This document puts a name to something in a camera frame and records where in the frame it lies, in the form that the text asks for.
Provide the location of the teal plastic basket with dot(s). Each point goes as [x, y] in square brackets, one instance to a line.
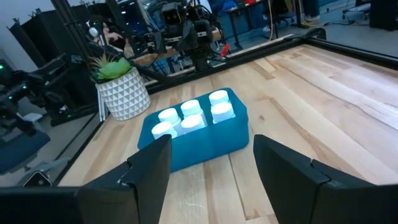
[211, 146]

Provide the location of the white pill bottle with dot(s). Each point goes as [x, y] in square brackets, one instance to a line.
[168, 115]
[192, 122]
[163, 129]
[190, 106]
[222, 111]
[218, 96]

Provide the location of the small grey device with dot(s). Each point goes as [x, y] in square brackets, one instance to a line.
[37, 180]

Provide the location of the white headset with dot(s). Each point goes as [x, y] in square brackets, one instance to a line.
[93, 31]

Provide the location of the small red object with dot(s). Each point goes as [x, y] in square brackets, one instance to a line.
[224, 50]

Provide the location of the black background table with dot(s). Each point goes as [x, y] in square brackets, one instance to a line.
[245, 12]

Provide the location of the green succulent in white pot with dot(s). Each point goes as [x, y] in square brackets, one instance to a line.
[124, 93]

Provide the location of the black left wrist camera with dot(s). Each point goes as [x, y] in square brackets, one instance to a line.
[172, 15]

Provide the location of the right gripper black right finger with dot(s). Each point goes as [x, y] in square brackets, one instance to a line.
[311, 196]

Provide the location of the blue seat cushion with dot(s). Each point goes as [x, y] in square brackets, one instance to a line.
[21, 149]

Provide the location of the black panel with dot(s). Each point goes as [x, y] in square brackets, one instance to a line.
[37, 34]

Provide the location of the black robot with green lights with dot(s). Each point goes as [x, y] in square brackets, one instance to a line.
[37, 87]

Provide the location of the black crate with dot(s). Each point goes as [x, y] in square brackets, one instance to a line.
[384, 14]

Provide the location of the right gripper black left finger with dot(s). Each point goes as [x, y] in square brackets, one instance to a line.
[130, 193]

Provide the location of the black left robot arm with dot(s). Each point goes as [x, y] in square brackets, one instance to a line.
[200, 59]

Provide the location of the person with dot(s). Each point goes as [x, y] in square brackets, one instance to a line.
[110, 35]

